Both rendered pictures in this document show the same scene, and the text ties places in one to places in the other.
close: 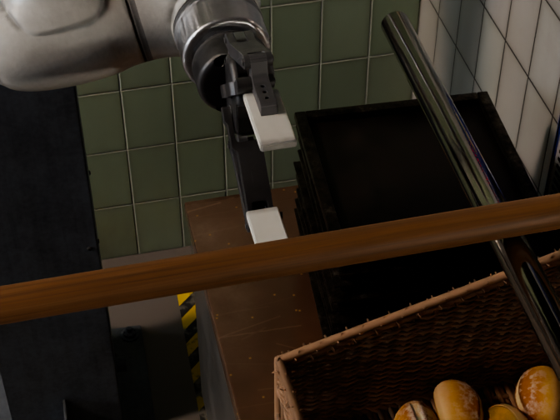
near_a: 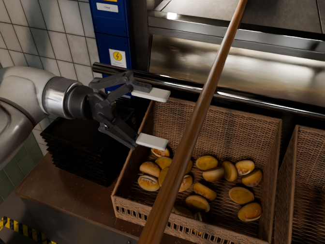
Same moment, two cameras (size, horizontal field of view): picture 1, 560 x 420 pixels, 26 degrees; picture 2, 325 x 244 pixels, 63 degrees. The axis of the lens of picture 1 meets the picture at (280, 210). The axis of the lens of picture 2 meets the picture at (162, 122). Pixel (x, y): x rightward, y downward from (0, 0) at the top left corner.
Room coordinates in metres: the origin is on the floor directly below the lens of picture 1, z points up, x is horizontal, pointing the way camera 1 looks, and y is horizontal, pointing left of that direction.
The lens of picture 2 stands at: (0.54, 0.35, 1.57)
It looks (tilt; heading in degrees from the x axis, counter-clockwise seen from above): 43 degrees down; 303
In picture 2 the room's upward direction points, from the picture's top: straight up
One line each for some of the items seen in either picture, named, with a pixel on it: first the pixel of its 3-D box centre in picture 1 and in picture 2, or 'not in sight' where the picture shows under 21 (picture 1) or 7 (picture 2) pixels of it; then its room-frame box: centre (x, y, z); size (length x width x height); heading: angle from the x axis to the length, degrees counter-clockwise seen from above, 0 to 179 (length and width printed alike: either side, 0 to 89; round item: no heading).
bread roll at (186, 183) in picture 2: not in sight; (182, 181); (0.82, -0.25, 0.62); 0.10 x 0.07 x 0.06; 65
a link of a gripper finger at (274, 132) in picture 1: (269, 119); (151, 93); (0.78, 0.01, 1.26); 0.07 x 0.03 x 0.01; 13
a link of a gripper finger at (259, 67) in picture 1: (262, 82); (137, 82); (0.80, 0.01, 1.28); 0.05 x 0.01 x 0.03; 13
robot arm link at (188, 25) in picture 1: (223, 43); (67, 98); (0.98, 0.06, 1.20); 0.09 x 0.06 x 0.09; 103
